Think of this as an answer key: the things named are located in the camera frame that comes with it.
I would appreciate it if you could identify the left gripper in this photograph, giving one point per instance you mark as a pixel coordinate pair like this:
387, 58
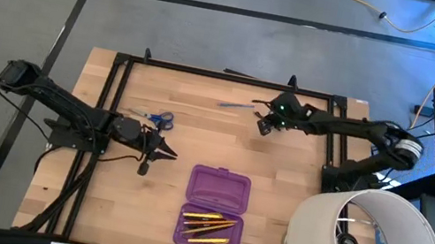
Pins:
148, 143

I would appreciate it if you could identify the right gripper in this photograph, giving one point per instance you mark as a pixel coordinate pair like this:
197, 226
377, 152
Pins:
286, 114

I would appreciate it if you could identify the black and white pen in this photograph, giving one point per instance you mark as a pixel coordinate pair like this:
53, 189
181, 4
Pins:
258, 114

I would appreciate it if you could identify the blue translucent pen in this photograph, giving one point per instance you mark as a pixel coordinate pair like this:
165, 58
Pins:
236, 105

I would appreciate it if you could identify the purple plastic supply box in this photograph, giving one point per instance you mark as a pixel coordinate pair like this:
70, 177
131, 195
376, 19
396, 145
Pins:
216, 189

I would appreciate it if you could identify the yellow highlighter pen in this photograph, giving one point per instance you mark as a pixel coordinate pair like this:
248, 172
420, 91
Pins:
207, 240
203, 216

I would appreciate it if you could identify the orange pencil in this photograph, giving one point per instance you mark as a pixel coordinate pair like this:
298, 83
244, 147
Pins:
211, 222

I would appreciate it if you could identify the yellow pencil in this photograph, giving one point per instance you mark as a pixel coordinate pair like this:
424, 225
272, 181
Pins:
207, 229

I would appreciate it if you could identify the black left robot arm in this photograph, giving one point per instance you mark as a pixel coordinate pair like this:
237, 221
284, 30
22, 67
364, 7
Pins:
68, 104

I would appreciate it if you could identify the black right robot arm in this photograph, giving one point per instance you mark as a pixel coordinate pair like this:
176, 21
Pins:
356, 126

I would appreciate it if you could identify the small black box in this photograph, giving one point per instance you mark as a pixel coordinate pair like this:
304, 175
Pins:
423, 110

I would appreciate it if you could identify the black frame clamp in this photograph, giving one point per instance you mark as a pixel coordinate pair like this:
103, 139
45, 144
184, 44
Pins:
147, 56
293, 82

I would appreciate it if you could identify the black aluminium table frame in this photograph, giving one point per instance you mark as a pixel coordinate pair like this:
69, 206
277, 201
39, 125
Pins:
230, 77

